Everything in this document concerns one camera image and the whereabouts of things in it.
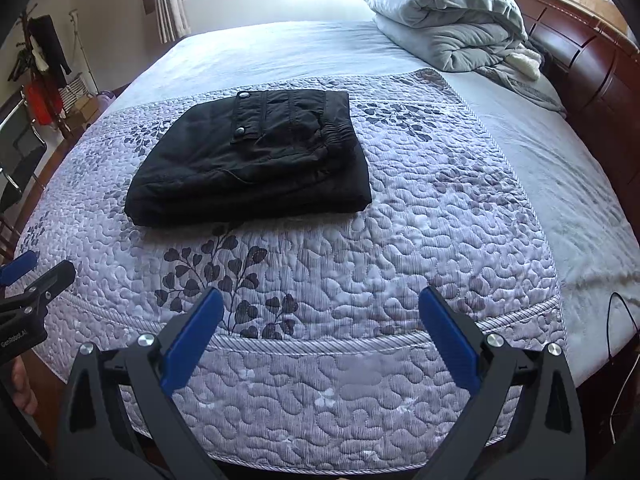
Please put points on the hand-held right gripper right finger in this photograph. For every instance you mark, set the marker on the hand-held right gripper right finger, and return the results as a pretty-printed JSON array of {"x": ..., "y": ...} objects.
[{"x": 450, "y": 340}]

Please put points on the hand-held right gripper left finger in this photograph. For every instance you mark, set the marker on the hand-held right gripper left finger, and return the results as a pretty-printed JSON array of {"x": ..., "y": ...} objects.
[{"x": 192, "y": 340}]

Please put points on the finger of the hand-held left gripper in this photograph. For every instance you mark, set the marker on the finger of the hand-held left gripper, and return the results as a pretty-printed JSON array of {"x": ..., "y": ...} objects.
[
  {"x": 55, "y": 280},
  {"x": 20, "y": 266}
]

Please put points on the black pants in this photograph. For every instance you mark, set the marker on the black pants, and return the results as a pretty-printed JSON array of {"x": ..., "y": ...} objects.
[{"x": 210, "y": 175}]

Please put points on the person's left hand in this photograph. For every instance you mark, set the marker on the person's left hand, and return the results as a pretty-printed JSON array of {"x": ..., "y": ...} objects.
[{"x": 22, "y": 385}]

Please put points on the purple quilted bedspread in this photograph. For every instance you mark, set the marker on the purple quilted bedspread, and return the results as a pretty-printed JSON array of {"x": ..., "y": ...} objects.
[{"x": 400, "y": 240}]

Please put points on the cardboard box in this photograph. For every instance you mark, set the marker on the cardboard box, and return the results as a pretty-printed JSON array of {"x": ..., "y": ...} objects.
[{"x": 82, "y": 112}]

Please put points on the white slatted rack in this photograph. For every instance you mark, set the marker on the white slatted rack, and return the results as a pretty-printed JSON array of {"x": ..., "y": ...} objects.
[{"x": 77, "y": 87}]

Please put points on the coat rack with clothes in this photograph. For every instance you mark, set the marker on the coat rack with clothes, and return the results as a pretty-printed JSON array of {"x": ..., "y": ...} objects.
[{"x": 45, "y": 60}]

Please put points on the white fluffy cloth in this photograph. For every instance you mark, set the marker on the white fluffy cloth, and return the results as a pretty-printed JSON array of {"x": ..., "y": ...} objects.
[{"x": 525, "y": 62}]

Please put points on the striped curtain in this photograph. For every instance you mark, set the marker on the striped curtain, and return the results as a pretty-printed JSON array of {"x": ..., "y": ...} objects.
[{"x": 170, "y": 5}]

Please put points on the grey bed sheet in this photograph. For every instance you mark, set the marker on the grey bed sheet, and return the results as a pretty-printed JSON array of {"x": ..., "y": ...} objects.
[{"x": 280, "y": 52}]

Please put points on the wooden bed headboard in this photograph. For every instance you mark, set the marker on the wooden bed headboard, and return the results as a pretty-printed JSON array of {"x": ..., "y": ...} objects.
[{"x": 600, "y": 75}]

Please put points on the grey folded comforter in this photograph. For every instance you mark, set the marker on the grey folded comforter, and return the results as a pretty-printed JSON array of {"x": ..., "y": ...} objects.
[{"x": 450, "y": 15}]

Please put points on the metal frame chair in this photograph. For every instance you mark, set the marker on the metal frame chair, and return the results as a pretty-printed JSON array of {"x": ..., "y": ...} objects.
[{"x": 20, "y": 160}]

